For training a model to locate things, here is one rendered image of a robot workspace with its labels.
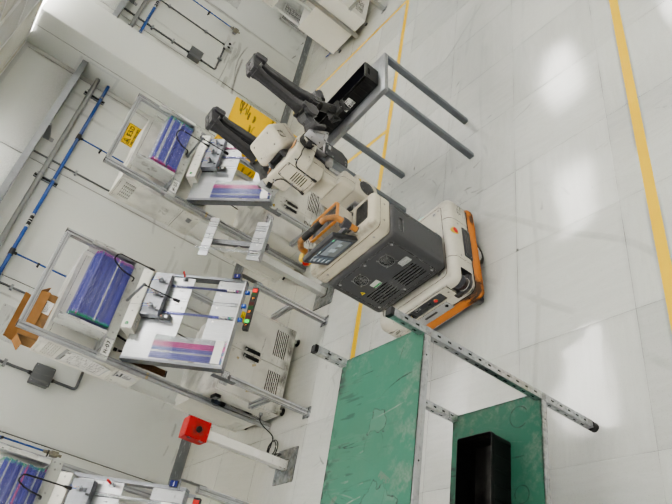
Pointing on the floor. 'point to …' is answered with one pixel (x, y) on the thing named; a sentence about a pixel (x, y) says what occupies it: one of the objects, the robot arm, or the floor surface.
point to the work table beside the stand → (402, 108)
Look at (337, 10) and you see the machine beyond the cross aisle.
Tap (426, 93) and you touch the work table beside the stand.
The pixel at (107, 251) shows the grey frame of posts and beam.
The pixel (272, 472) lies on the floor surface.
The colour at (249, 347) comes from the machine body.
